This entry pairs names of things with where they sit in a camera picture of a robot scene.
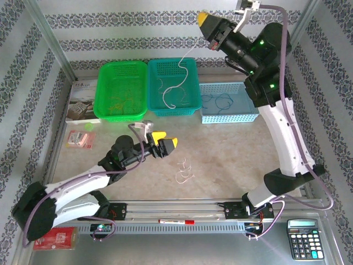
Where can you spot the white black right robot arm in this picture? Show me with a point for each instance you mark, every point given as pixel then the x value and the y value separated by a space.
pixel 284 138

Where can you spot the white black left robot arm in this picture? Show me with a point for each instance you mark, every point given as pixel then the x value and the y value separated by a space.
pixel 77 185

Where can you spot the pink blister package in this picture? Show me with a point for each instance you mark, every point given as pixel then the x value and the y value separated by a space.
pixel 81 139

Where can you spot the teal plastic basket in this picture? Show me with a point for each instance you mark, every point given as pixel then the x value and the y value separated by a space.
pixel 172 74

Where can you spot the light blue plastic basket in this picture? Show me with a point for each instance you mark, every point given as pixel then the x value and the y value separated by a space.
pixel 234 117

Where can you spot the green plastic basket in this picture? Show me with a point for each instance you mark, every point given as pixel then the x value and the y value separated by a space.
pixel 121 80

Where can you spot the white book box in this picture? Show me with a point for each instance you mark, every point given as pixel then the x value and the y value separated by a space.
pixel 81 94

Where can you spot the red white marker pen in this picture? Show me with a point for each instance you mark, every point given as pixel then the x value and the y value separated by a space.
pixel 176 221

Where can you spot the small circuit board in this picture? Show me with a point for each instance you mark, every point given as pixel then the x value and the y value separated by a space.
pixel 100 227

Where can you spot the red packet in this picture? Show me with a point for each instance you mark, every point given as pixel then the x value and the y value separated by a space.
pixel 59 238

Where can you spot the black desk calculator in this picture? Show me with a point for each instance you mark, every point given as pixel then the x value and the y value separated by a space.
pixel 304 243

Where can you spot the aluminium frame post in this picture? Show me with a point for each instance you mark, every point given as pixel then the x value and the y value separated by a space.
pixel 304 19
pixel 52 38

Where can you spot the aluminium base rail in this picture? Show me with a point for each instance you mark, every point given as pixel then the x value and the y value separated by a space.
pixel 176 209

